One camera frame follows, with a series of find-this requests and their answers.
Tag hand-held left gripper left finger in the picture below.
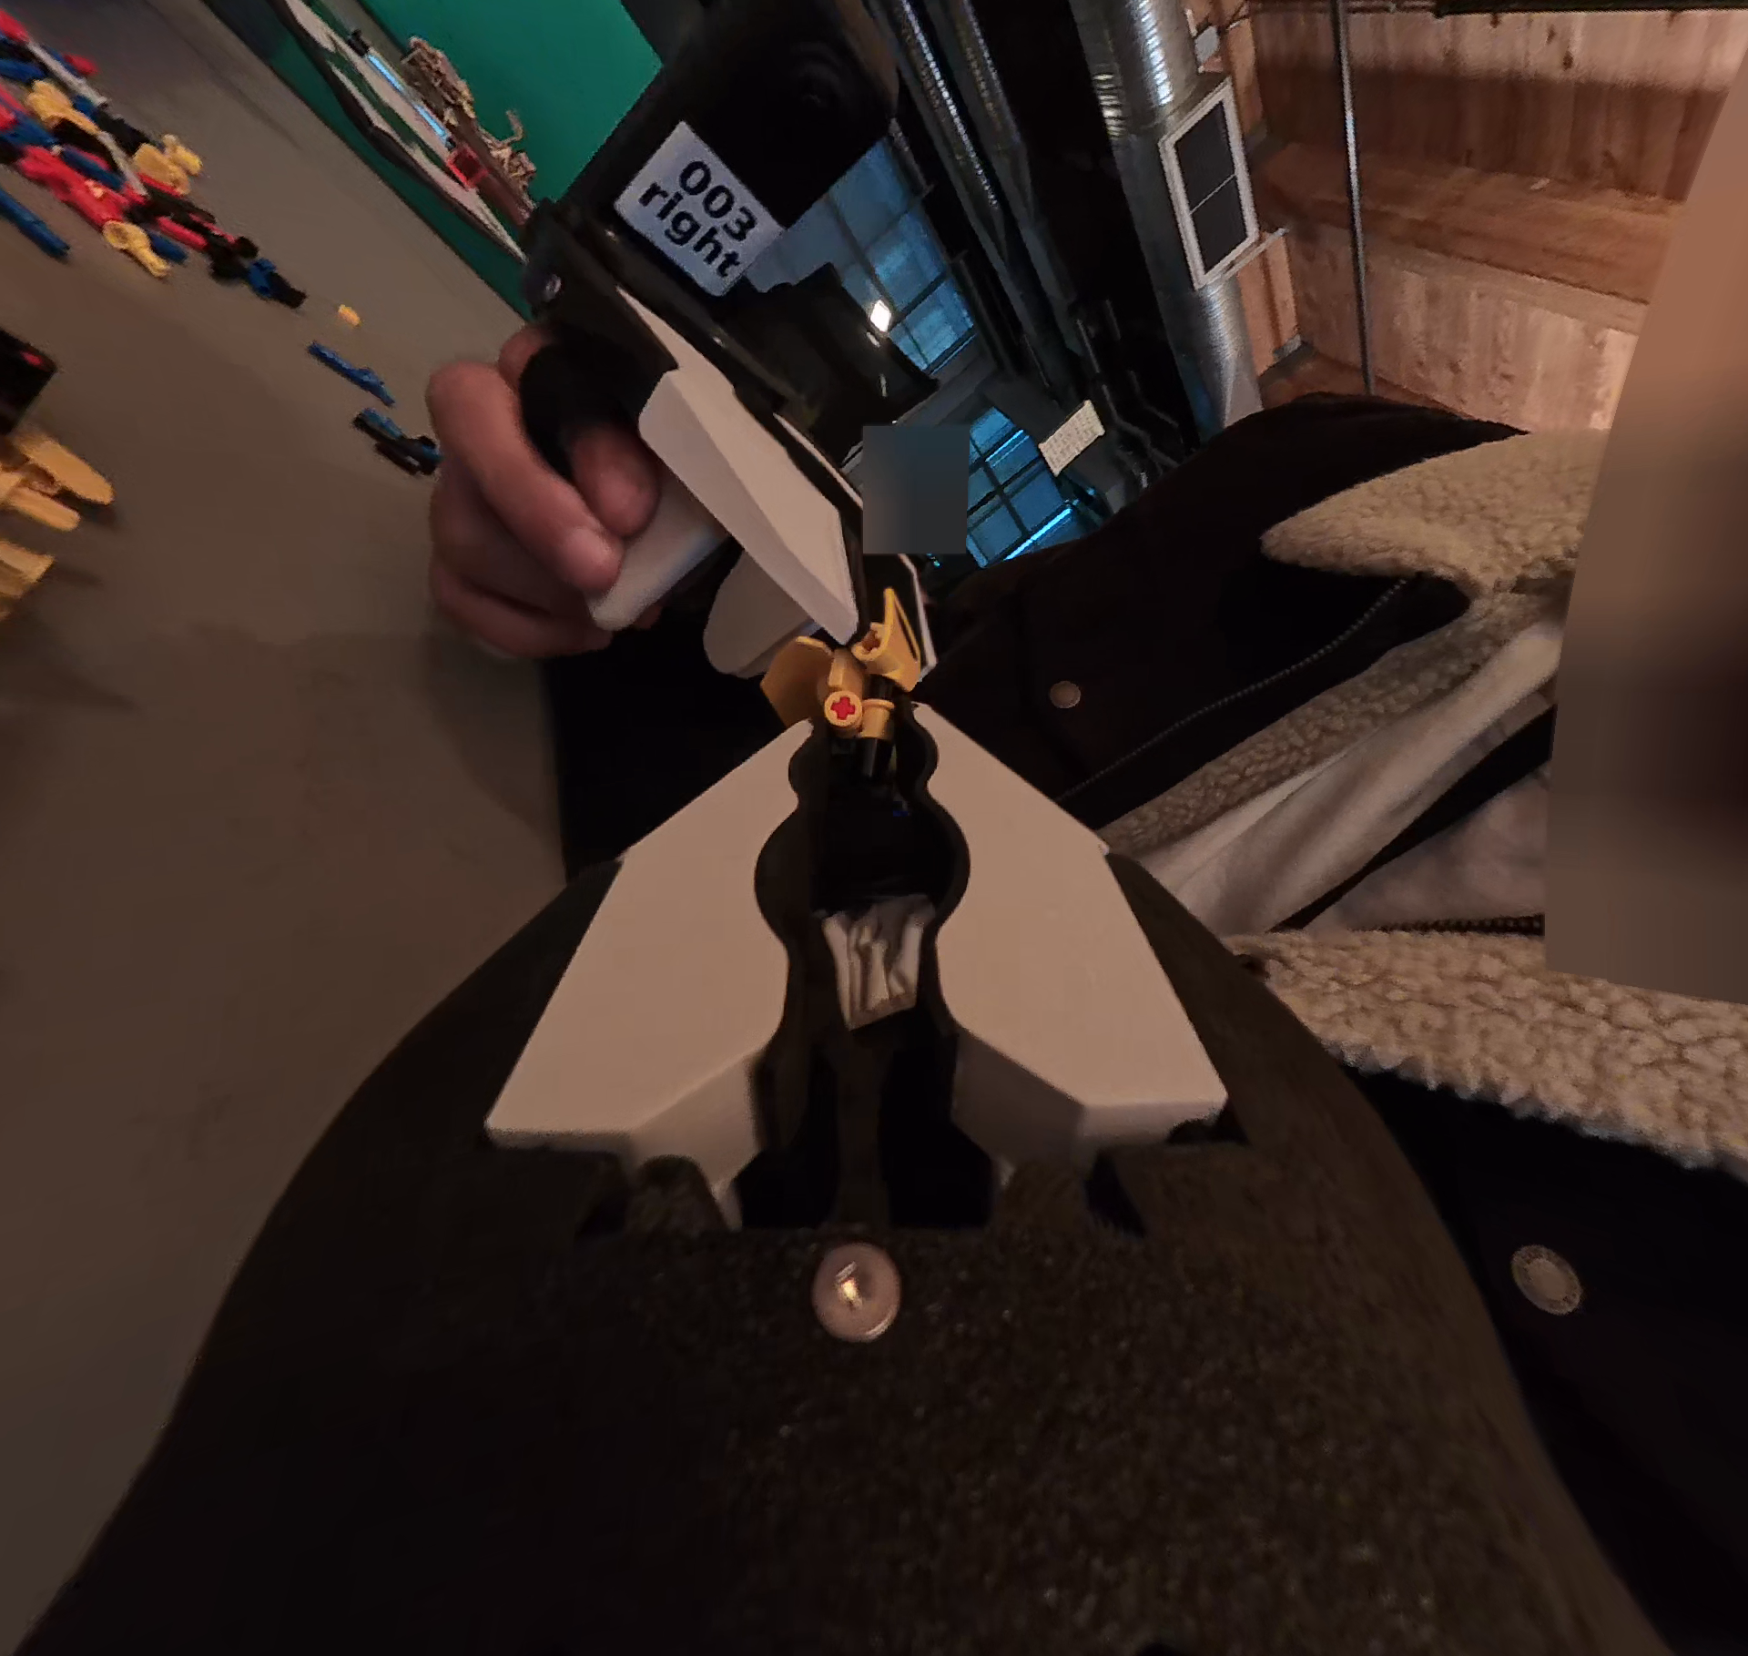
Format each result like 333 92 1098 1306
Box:
481 722 811 1166

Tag small brick model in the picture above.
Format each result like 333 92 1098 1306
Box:
404 32 552 199

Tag person's right hand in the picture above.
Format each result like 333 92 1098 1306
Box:
425 334 663 665

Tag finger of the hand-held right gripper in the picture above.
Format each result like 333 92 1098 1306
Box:
705 552 849 685
588 290 942 669

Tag green corrugated box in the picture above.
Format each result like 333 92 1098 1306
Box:
333 0 667 199

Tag small yellow brick assembly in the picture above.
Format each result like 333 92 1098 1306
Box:
760 591 934 764

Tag dark green tray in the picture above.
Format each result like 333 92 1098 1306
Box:
261 0 537 320

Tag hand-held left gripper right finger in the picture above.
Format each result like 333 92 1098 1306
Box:
911 722 1237 1171

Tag yellow brick car model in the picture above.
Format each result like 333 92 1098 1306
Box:
0 332 120 609

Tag black fleece-lined jacket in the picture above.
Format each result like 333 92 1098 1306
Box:
547 400 1748 1656

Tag scattered coloured brick pieces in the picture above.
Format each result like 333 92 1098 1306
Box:
0 5 443 480

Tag white shirt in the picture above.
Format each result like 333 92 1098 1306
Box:
1126 722 1564 938

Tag metal ventilation duct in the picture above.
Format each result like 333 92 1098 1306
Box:
1033 0 1264 434

